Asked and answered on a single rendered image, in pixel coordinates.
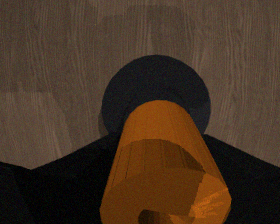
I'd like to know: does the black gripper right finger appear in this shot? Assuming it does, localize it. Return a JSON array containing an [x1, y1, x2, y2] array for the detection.
[[200, 135, 280, 224]]

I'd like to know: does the orange knob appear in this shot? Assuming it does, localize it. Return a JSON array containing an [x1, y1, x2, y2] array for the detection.
[[100, 100, 232, 224]]

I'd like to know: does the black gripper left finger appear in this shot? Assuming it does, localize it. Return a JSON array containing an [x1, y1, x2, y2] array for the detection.
[[0, 132, 121, 224]]

